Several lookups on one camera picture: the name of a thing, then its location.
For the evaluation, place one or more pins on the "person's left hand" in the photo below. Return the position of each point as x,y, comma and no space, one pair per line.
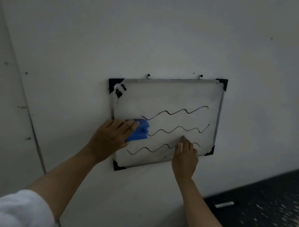
109,140

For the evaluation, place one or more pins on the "person's right hand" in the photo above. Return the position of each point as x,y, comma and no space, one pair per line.
185,161

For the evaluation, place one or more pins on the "person's left fingers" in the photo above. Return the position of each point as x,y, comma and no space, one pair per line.
127,127

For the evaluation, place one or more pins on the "person's right thumb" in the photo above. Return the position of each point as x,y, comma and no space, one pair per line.
177,151

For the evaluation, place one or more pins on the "blue cleaning cloth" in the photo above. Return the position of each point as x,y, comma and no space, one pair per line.
139,132

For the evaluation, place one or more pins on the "metal framed whiteboard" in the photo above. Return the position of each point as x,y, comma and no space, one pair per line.
165,119

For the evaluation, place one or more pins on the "person's right forearm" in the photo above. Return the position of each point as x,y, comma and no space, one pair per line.
200,208

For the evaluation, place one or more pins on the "person's left forearm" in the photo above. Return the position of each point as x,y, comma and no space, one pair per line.
62,180

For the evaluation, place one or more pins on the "white marker pen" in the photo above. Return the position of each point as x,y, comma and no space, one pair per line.
224,204

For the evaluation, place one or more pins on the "white left sleeve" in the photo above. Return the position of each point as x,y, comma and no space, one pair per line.
12,211

